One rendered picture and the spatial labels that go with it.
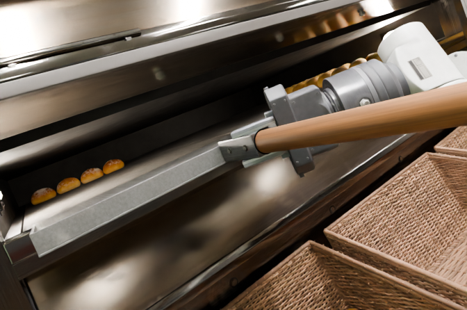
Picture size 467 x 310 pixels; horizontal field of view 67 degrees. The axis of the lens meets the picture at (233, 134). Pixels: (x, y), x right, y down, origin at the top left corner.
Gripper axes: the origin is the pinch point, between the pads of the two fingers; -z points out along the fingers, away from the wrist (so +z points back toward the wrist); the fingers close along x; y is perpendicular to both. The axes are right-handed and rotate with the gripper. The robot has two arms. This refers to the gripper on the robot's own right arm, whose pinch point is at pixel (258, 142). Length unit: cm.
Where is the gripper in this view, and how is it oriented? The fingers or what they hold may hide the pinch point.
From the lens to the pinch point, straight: 46.9
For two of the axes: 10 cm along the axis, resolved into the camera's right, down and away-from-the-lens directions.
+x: -3.8, -9.2, -0.8
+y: -0.3, 1.0, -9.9
